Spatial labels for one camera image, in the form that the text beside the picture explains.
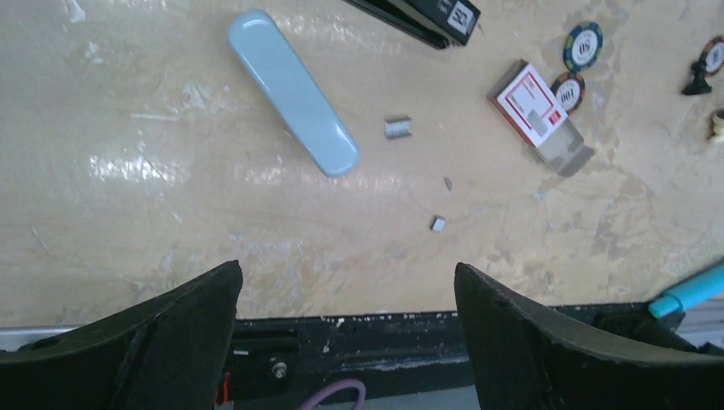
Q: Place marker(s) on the blue pen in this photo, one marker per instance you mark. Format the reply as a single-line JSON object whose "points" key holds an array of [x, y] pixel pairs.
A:
{"points": [[689, 293]]}

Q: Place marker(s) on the black stapler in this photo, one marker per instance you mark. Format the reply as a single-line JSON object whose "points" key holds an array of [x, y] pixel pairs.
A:
{"points": [[440, 24]]}

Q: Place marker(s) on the light blue stapler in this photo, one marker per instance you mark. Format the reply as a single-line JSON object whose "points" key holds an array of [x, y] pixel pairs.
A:
{"points": [[273, 63]]}

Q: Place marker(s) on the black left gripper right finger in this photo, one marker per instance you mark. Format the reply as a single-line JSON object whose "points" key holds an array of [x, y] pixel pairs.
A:
{"points": [[529, 356]]}

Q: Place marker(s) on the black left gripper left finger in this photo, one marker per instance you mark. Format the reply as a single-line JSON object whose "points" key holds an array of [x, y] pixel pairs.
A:
{"points": [[165, 353]]}

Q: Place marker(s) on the small staple strip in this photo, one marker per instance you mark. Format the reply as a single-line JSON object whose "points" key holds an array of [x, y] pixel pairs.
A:
{"points": [[398, 127], [438, 224]]}

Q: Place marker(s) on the poker chip near box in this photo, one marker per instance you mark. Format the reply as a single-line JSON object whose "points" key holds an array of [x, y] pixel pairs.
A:
{"points": [[569, 88]]}

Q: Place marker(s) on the cream chess piece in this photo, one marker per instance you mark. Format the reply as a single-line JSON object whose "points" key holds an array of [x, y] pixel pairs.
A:
{"points": [[717, 129]]}

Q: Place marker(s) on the poker chip above box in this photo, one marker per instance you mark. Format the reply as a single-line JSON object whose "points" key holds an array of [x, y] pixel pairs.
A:
{"points": [[582, 46]]}

